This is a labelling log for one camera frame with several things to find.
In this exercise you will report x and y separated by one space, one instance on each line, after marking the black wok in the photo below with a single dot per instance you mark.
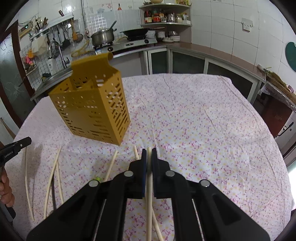
136 34

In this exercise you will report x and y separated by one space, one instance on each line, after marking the steel sink faucet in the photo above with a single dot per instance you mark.
54 51

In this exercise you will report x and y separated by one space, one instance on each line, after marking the wooden chopstick beside gripper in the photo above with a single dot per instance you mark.
155 223

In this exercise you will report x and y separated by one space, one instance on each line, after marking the person left hand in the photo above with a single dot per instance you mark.
7 198

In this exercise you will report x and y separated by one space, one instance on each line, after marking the gold plastic utensil holder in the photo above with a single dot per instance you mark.
91 101

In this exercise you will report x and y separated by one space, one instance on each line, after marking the steel cooking pot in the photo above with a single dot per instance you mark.
103 37

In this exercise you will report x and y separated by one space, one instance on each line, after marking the corner wall shelf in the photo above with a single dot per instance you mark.
168 17

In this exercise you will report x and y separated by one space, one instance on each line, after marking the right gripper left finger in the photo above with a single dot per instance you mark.
97 210

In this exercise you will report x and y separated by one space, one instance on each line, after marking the wall power socket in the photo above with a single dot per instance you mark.
246 24

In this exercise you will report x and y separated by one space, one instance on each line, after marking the dark red door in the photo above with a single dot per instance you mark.
16 90

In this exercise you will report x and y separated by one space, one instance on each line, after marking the kitchen counter with cabinets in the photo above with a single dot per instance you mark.
184 57

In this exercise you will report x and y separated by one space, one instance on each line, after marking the floral pink tablecloth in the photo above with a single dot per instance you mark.
201 124

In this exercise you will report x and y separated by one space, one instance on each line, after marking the gas stove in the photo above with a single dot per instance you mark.
115 47

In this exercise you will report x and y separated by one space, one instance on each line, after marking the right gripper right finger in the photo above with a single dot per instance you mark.
200 210

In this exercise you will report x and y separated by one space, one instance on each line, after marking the short wooden chopstick tip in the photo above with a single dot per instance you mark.
110 166

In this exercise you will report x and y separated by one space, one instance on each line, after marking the hanging utensil rack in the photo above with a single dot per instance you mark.
45 32

